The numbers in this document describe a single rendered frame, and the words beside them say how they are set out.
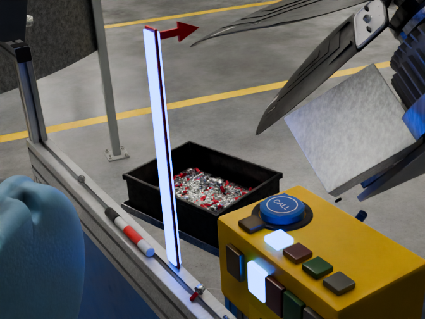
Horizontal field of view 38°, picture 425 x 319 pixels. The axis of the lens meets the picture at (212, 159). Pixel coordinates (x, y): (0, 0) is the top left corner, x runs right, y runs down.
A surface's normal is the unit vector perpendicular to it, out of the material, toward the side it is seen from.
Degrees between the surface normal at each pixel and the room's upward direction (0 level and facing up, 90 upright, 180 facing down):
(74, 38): 90
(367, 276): 0
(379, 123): 55
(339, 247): 0
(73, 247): 96
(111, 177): 0
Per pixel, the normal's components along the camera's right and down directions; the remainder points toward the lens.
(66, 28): 0.90, 0.15
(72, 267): 0.97, 0.17
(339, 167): -0.32, -0.14
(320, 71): -0.78, -0.51
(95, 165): -0.05, -0.89
